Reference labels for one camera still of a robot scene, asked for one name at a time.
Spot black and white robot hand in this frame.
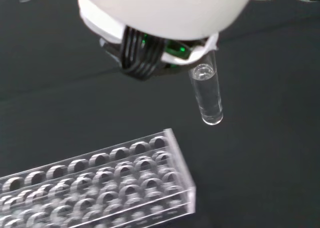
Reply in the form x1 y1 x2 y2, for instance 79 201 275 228
76 0 258 82

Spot clear plastic test tube rack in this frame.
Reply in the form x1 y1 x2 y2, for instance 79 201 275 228
0 128 197 228

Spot black bench cloth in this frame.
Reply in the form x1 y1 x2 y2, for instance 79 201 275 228
0 0 320 228

